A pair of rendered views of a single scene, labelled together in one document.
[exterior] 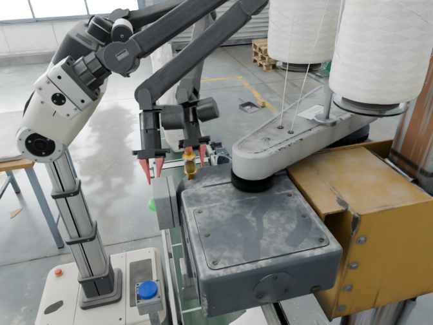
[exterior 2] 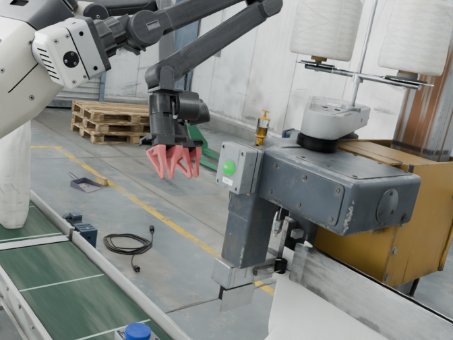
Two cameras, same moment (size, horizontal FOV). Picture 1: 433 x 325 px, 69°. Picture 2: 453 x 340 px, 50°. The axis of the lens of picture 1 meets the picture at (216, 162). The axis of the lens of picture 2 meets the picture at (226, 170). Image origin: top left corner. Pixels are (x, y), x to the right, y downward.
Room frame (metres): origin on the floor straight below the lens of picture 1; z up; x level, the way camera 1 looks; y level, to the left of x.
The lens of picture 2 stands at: (-0.27, 0.62, 1.52)
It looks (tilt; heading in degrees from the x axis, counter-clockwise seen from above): 14 degrees down; 329
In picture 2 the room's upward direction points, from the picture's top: 10 degrees clockwise
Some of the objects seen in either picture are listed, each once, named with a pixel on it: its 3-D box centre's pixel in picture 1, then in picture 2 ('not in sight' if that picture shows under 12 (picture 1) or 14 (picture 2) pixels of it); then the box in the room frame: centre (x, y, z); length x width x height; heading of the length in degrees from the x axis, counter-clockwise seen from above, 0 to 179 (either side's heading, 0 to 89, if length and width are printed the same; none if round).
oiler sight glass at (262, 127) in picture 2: (189, 163); (262, 127); (0.57, 0.06, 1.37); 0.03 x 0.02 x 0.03; 12
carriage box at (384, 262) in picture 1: (375, 220); (387, 206); (0.57, -0.38, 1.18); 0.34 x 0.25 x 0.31; 102
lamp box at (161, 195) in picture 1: (165, 202); (238, 167); (0.54, 0.11, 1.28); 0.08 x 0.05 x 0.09; 12
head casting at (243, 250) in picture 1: (245, 249); (318, 212); (0.46, -0.05, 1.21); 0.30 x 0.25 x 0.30; 12
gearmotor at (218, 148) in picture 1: (216, 151); (75, 228); (2.40, -0.01, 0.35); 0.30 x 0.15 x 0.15; 12
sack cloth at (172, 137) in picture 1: (172, 102); (8, 154); (2.57, 0.35, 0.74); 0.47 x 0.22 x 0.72; 10
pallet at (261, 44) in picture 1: (287, 45); (123, 112); (6.39, -1.48, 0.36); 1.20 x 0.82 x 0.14; 98
